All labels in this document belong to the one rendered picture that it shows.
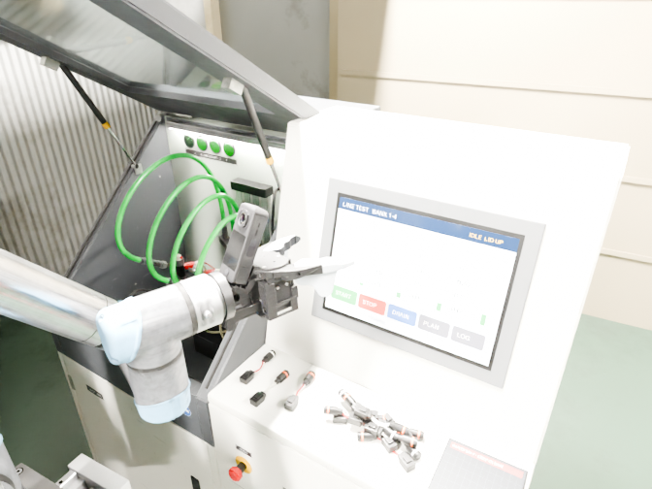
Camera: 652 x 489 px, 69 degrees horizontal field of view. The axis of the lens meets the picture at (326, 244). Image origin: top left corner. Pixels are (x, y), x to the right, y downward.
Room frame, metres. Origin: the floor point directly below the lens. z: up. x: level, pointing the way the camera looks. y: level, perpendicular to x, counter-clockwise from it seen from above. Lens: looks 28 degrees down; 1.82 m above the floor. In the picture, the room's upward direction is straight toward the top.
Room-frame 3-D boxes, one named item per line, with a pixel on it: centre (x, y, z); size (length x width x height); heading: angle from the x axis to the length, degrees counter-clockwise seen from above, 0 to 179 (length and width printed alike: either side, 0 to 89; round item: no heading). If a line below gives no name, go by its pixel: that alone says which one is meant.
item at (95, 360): (1.04, 0.57, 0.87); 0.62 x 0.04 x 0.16; 58
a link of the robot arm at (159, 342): (0.51, 0.24, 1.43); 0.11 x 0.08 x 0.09; 127
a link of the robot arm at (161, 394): (0.52, 0.25, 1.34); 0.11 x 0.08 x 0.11; 37
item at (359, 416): (0.72, -0.10, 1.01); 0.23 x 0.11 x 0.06; 58
